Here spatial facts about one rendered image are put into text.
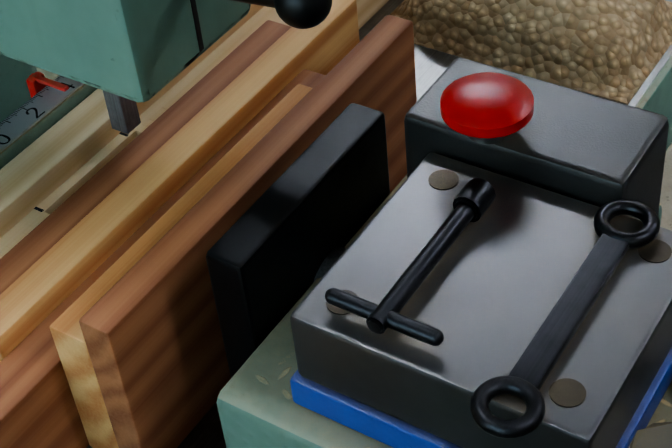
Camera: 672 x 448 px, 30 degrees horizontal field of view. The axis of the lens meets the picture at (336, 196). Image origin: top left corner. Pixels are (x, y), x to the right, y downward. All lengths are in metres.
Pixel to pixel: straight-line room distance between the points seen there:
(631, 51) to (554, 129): 0.21
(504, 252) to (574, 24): 0.25
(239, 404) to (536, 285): 0.10
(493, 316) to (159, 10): 0.17
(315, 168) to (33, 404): 0.13
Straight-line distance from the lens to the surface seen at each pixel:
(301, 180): 0.42
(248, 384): 0.41
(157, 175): 0.50
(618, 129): 0.42
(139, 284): 0.42
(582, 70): 0.61
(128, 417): 0.44
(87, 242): 0.47
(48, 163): 0.53
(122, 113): 0.52
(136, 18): 0.44
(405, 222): 0.40
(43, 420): 0.45
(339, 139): 0.44
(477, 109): 0.40
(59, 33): 0.47
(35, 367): 0.45
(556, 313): 0.36
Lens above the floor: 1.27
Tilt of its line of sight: 41 degrees down
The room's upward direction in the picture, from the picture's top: 6 degrees counter-clockwise
